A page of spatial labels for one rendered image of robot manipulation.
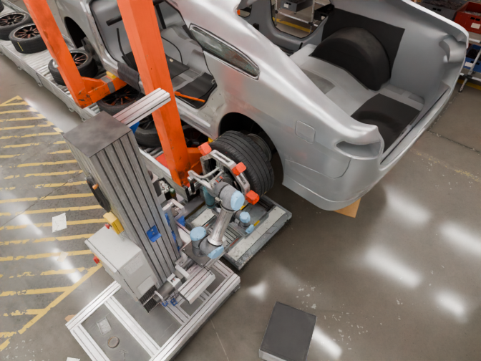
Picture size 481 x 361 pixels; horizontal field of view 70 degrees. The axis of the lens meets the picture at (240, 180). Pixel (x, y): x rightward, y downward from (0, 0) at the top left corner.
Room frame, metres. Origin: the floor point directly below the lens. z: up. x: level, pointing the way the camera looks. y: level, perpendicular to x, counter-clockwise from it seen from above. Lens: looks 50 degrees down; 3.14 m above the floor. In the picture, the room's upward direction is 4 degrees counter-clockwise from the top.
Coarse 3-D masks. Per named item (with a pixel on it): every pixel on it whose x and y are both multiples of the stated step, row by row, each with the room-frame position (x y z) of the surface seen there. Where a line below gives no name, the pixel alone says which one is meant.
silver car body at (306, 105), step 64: (64, 0) 4.36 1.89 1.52; (192, 0) 2.96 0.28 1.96; (256, 0) 2.86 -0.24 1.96; (384, 0) 3.29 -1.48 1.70; (128, 64) 3.96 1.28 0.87; (192, 64) 3.92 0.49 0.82; (256, 64) 2.25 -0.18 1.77; (320, 64) 3.34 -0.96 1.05; (384, 64) 3.11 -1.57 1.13; (448, 64) 2.73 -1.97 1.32; (320, 128) 1.74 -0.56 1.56; (384, 128) 2.45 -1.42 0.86; (320, 192) 1.68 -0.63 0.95
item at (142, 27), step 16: (128, 0) 2.20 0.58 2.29; (144, 0) 2.26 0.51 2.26; (128, 16) 2.24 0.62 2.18; (144, 16) 2.24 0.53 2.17; (128, 32) 2.29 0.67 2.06; (144, 32) 2.22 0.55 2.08; (144, 48) 2.20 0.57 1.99; (160, 48) 2.29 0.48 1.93; (144, 64) 2.22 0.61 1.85; (160, 64) 2.26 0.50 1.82; (144, 80) 2.27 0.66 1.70; (160, 80) 2.24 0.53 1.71; (160, 112) 2.20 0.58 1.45; (176, 112) 2.29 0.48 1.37; (160, 128) 2.25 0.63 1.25; (176, 128) 2.26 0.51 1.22; (176, 144) 2.24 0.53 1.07; (176, 160) 2.21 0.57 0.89; (176, 176) 2.23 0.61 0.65
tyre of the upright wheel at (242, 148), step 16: (208, 144) 2.20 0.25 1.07; (224, 144) 2.08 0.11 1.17; (240, 144) 2.06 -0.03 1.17; (256, 144) 2.07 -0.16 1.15; (208, 160) 2.20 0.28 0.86; (240, 160) 1.91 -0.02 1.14; (256, 160) 1.94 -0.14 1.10; (256, 176) 1.84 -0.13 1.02; (272, 176) 1.92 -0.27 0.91; (256, 192) 1.78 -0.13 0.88
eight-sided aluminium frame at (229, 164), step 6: (216, 150) 2.06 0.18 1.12; (204, 156) 2.10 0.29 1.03; (210, 156) 2.03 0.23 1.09; (216, 156) 2.00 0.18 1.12; (222, 156) 1.99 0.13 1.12; (204, 162) 2.13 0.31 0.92; (222, 162) 1.93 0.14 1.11; (228, 162) 1.94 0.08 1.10; (204, 168) 2.13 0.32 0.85; (228, 168) 1.88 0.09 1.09; (204, 174) 2.13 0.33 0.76; (234, 174) 1.84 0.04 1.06; (240, 174) 1.85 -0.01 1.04; (240, 180) 1.81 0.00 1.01; (246, 180) 1.82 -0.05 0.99; (240, 186) 1.79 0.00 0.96; (246, 186) 1.78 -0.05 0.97; (246, 192) 1.81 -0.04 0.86; (246, 204) 1.77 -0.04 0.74
